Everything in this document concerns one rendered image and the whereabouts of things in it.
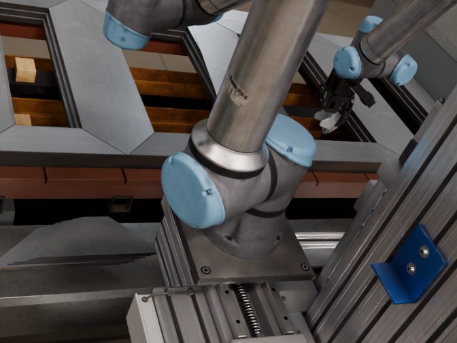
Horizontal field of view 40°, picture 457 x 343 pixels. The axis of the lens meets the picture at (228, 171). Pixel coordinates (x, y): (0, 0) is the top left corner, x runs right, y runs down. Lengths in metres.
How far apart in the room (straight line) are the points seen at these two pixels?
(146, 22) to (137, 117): 0.64
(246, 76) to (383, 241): 0.36
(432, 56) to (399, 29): 1.03
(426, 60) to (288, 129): 1.52
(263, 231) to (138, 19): 0.40
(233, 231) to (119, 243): 0.46
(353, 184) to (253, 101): 1.02
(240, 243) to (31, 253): 0.54
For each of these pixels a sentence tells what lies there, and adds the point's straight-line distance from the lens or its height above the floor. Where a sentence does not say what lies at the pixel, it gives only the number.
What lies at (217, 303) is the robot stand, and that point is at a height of 0.98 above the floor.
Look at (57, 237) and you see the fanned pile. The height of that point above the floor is 0.72.
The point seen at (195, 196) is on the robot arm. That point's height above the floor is 1.22.
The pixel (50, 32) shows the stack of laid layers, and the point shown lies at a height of 0.85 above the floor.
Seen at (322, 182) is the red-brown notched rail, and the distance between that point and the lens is 1.72.
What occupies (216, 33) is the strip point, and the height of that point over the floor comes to 0.87.
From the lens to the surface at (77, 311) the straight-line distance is 1.75.
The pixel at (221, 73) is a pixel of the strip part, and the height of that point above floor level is 0.87.
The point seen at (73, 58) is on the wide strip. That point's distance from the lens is 1.76.
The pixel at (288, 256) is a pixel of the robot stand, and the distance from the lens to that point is 1.13.
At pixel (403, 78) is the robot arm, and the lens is 1.62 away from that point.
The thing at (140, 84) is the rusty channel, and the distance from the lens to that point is 2.02.
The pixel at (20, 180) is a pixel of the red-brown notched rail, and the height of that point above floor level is 0.82.
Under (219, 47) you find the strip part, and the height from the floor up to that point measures 0.87.
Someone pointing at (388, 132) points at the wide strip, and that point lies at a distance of 2.02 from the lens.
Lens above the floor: 1.77
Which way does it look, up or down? 36 degrees down
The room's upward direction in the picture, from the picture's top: 24 degrees clockwise
